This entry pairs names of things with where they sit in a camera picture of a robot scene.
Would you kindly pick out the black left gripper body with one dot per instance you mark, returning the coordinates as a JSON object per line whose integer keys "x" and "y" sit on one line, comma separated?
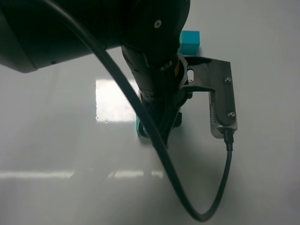
{"x": 159, "y": 72}

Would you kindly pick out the green block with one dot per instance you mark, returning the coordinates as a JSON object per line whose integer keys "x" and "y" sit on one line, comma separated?
{"x": 141, "y": 131}

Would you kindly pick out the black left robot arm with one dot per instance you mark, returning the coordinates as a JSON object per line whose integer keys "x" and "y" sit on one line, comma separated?
{"x": 148, "y": 32}

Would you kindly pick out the blue template block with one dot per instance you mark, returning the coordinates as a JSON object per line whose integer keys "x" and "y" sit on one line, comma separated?
{"x": 190, "y": 41}

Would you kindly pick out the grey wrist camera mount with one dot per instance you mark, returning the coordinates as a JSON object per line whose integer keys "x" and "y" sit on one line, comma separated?
{"x": 215, "y": 77}

